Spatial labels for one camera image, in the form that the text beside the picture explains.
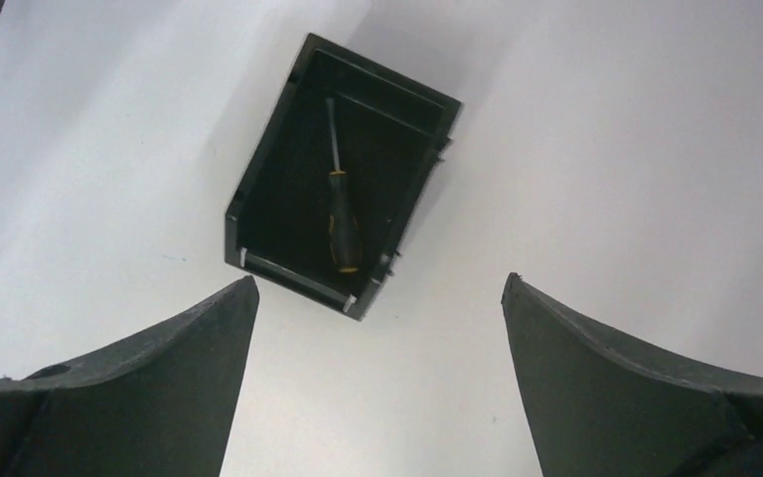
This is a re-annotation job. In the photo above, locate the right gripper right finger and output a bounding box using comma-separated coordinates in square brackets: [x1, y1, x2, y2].
[502, 273, 763, 476]

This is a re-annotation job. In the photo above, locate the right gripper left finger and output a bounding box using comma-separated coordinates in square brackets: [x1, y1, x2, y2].
[0, 277, 259, 476]

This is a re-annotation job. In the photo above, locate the yellow black screwdriver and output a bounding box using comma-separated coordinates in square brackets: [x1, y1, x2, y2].
[325, 97, 362, 274]

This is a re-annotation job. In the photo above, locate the black plastic bin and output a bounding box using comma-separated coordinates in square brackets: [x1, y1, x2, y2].
[225, 34, 461, 320]

